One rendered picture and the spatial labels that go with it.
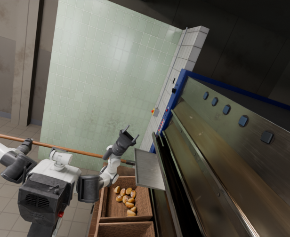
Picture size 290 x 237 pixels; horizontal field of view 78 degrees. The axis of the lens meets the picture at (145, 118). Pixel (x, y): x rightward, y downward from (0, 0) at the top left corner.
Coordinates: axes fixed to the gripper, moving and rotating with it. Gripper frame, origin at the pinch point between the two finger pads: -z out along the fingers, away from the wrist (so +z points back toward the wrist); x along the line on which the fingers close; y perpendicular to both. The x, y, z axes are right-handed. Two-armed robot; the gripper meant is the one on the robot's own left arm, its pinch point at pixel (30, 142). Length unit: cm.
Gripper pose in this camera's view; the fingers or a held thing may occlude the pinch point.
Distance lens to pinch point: 183.4
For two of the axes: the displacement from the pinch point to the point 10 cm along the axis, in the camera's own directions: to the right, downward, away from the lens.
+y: 9.5, 2.5, 2.1
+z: 1.0, 3.8, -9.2
